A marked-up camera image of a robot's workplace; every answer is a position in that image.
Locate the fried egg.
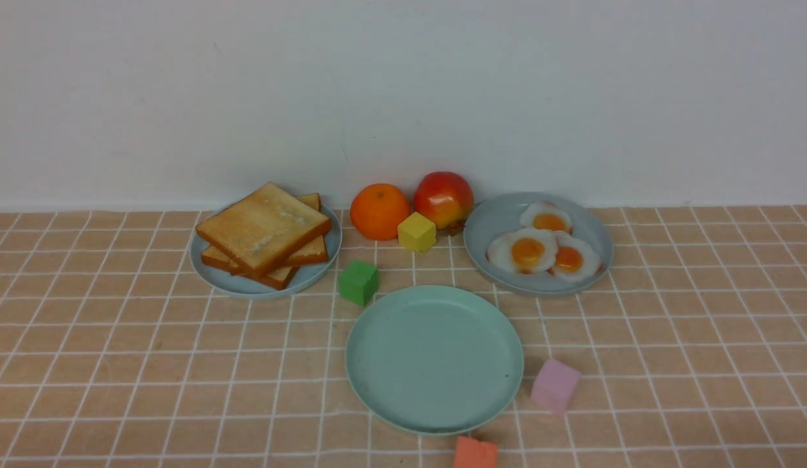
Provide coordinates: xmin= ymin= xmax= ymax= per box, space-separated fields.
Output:
xmin=547 ymin=231 xmax=603 ymax=283
xmin=519 ymin=201 xmax=574 ymax=235
xmin=486 ymin=227 xmax=559 ymax=274

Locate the toast slice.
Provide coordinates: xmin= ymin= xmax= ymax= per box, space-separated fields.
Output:
xmin=232 ymin=236 xmax=329 ymax=274
xmin=200 ymin=245 xmax=301 ymax=291
xmin=195 ymin=183 xmax=333 ymax=275

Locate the yellow cube block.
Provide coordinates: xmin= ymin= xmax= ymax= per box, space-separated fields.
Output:
xmin=397 ymin=211 xmax=437 ymax=252

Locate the orange fruit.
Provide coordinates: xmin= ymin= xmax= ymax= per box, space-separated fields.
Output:
xmin=349 ymin=183 xmax=412 ymax=242

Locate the red yellow apple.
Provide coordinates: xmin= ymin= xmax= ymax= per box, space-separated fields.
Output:
xmin=413 ymin=171 xmax=475 ymax=236

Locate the green cube block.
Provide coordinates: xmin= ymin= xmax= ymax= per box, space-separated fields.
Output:
xmin=338 ymin=260 xmax=380 ymax=306

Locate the grey-blue right plate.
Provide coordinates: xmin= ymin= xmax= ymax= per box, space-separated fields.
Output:
xmin=463 ymin=192 xmax=615 ymax=297

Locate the teal centre plate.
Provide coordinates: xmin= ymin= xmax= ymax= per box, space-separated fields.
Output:
xmin=345 ymin=285 xmax=524 ymax=436

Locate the light blue left plate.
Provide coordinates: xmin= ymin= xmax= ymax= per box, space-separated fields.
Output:
xmin=189 ymin=204 xmax=343 ymax=300

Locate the pink cube block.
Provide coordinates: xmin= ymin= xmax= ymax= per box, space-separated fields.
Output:
xmin=531 ymin=358 xmax=582 ymax=417

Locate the orange-red cube block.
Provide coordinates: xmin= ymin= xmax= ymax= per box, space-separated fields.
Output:
xmin=453 ymin=435 xmax=498 ymax=468

